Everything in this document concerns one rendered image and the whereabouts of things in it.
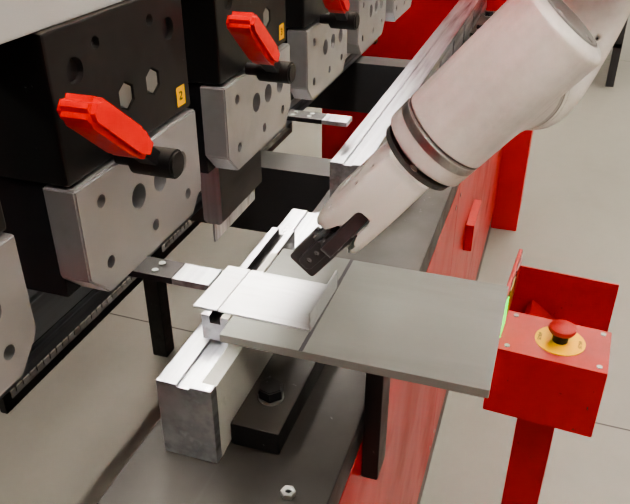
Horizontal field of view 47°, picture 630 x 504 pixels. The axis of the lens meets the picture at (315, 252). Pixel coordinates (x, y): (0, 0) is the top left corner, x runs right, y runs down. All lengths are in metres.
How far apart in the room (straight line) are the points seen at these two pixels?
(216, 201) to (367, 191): 0.15
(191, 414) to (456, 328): 0.27
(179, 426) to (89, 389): 1.53
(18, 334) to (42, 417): 1.82
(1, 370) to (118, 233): 0.12
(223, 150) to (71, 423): 1.64
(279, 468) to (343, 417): 0.10
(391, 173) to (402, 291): 0.21
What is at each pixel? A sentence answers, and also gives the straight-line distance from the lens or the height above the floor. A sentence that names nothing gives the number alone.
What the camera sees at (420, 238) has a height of 0.88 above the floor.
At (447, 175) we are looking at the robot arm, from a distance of 0.61.
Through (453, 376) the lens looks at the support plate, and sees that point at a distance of 0.67.
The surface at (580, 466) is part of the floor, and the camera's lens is 2.08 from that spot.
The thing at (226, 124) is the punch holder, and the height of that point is 1.22.
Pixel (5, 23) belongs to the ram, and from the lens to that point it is 0.38.
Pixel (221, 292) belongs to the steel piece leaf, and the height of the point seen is 1.00.
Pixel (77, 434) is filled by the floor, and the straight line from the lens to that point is 2.14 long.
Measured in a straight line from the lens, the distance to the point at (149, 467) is 0.77.
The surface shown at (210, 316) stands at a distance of 0.75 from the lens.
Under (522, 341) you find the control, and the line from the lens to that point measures 1.11.
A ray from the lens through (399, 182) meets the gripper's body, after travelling 0.61.
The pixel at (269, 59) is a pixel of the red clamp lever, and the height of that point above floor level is 1.27.
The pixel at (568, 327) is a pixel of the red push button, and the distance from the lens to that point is 1.11.
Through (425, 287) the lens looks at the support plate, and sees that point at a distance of 0.79.
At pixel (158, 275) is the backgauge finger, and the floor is 1.00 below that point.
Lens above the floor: 1.43
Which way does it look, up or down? 30 degrees down
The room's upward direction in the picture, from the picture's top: straight up
